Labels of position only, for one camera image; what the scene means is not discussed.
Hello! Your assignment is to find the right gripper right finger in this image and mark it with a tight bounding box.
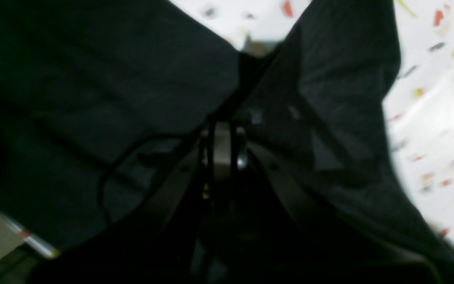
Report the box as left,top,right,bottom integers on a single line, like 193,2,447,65
229,123,443,284

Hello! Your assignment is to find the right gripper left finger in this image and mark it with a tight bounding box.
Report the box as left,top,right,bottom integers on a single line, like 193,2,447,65
30,121,232,284

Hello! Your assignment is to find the black T-shirt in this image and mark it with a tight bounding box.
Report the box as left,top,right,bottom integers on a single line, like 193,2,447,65
0,0,454,284

